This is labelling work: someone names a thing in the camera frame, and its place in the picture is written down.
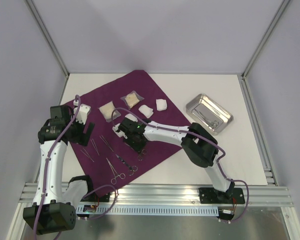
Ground aluminium rail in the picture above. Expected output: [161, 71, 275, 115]
[238, 75, 278, 186]
[19, 182, 295, 208]

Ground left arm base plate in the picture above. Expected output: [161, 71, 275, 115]
[81, 192, 114, 204]

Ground slotted cable duct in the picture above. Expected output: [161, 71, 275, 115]
[76, 204, 219, 217]

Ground steel instrument tray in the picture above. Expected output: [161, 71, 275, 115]
[185, 93, 234, 135]

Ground right side aluminium rail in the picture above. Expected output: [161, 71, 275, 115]
[238, 75, 278, 186]

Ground gauze packet right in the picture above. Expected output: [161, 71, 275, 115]
[120, 90, 144, 110]

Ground right aluminium frame post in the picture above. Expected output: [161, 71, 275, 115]
[241, 0, 292, 80]

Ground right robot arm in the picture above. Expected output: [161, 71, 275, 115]
[113, 118, 235, 203]

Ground small surgical scissors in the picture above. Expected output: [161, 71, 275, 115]
[115, 154, 138, 176]

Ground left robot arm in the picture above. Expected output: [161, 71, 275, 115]
[23, 102, 95, 236]

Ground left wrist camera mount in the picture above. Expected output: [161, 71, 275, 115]
[75, 104, 91, 125]

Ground steel tweezers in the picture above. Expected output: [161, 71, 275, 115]
[99, 135, 114, 153]
[80, 149, 95, 163]
[90, 139, 100, 156]

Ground aluminium front rail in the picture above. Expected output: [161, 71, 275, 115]
[19, 182, 295, 208]

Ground white cotton pad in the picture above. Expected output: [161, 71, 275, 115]
[138, 104, 154, 119]
[125, 113, 138, 122]
[156, 99, 168, 112]

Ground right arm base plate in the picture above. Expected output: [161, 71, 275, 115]
[198, 187, 246, 205]

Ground gauze packet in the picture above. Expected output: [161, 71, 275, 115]
[120, 90, 144, 110]
[98, 101, 121, 123]

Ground gauze packet left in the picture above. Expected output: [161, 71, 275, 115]
[98, 101, 121, 123]

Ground aluminium frame post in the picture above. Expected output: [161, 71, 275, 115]
[24, 0, 70, 79]
[241, 0, 292, 80]

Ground purple cloth mat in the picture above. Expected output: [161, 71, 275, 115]
[55, 69, 202, 198]

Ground left aluminium frame post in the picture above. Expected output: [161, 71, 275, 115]
[24, 0, 70, 79]

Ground steel forceps ring handles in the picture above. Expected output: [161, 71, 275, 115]
[106, 158, 126, 185]

